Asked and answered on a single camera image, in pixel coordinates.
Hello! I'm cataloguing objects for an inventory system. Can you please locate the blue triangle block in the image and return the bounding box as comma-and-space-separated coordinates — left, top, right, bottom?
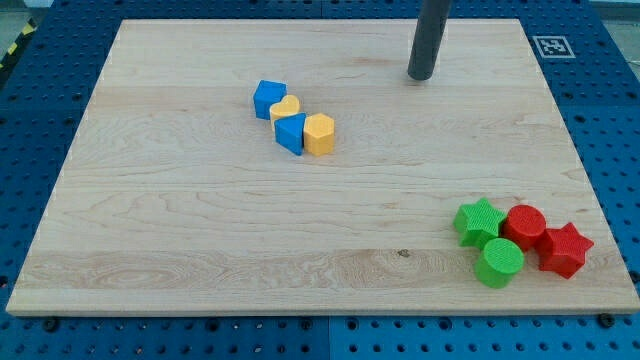
274, 113, 307, 156

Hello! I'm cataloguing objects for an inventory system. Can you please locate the yellow hexagon block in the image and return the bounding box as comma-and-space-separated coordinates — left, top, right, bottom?
303, 113, 335, 156

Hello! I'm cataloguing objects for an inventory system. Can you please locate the yellow heart block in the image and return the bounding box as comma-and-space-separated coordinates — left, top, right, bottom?
269, 95, 302, 129

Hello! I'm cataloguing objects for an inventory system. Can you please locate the blue cube block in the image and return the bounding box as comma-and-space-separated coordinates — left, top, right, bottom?
253, 80, 287, 120

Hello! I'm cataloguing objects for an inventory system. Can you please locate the light wooden board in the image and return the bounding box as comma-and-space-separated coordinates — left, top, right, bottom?
7, 19, 639, 317

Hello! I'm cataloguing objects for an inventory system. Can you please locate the green star block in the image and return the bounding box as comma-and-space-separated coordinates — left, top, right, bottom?
453, 198, 507, 250

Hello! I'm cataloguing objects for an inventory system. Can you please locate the green cylinder block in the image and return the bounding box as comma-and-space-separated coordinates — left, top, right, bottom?
474, 238, 525, 289

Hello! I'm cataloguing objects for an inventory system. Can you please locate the red cylinder block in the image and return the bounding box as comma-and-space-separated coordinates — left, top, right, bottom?
500, 205, 546, 252

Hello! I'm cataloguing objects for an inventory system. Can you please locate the red star block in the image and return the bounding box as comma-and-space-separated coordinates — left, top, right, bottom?
534, 222, 594, 279

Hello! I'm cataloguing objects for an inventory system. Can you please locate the white fiducial marker tag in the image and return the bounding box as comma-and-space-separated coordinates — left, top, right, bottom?
533, 35, 575, 59

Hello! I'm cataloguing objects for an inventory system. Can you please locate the black yellow hazard tape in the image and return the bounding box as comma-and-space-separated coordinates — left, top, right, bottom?
1, 17, 37, 71

